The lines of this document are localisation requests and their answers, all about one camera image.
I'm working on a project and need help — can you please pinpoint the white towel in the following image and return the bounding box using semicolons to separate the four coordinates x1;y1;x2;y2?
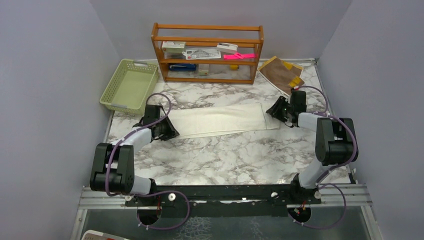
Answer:
168;103;280;139

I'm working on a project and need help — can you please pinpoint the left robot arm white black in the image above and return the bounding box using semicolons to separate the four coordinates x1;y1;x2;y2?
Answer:
89;104;180;206

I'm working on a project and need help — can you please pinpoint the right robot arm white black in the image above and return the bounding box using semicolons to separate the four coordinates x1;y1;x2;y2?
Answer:
266;88;359;204

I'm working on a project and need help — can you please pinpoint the brown yellow cloth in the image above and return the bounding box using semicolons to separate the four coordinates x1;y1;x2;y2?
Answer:
258;56;305;96

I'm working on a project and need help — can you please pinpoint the green plastic basket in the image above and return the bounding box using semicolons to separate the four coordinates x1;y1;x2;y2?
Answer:
99;59;159;116

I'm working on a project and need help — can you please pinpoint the yellow object lower shelf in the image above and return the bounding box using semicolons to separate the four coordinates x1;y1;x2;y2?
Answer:
229;64;240;71

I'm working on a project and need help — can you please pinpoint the blue object lower shelf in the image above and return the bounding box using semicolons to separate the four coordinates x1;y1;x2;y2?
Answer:
168;63;197;72

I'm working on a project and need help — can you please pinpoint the pink tool on shelf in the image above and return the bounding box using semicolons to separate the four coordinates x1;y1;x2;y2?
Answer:
223;52;256;61

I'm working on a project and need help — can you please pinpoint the small green white box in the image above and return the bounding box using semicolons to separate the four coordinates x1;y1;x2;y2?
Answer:
197;64;210;76

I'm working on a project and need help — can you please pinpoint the ruler set package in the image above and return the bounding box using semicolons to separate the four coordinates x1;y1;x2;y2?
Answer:
182;47;222;60

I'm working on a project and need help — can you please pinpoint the white device on shelf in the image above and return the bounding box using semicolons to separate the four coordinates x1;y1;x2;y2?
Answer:
216;42;238;54

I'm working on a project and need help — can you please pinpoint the wooden shelf rack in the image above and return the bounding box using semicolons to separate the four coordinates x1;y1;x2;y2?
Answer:
151;23;264;85

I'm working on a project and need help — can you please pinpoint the white box red label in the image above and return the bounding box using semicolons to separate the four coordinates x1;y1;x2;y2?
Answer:
161;41;186;52

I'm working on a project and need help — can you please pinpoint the white red object bottom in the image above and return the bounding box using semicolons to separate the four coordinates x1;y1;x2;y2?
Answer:
81;230;128;240

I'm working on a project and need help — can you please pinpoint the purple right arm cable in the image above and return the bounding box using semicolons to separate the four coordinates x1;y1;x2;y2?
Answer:
287;85;360;230

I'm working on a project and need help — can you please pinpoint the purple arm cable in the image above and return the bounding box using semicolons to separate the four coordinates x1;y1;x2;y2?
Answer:
104;93;192;232
287;85;360;230

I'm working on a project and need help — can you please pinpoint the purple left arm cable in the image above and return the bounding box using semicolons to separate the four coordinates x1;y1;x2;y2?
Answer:
104;93;192;232

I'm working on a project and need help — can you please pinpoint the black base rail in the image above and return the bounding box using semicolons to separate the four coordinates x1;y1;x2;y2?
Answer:
125;184;322;218

